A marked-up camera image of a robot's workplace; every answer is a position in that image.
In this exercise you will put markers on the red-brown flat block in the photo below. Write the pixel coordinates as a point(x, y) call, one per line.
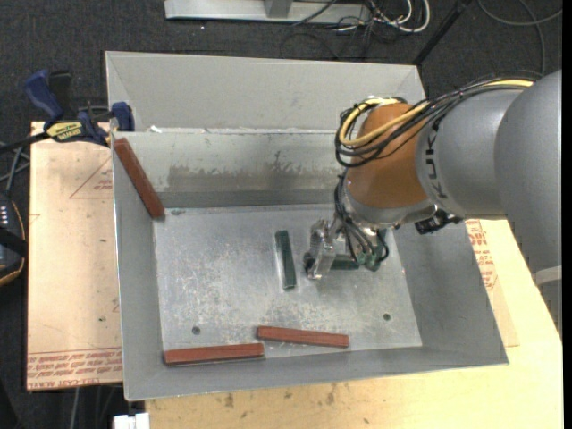
point(303, 337)
point(139, 179)
point(213, 354)

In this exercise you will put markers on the brown cardboard board red print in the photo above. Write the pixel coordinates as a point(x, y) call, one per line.
point(71, 248)

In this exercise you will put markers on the black cylinder on white bracket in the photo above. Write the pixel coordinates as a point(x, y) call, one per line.
point(431, 224)

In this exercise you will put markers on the dark green flat block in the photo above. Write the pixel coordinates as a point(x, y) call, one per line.
point(286, 262)

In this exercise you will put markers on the grey metal bin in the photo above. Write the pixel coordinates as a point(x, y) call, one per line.
point(223, 262)

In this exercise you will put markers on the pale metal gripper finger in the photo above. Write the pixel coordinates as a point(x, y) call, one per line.
point(328, 257)
point(315, 248)

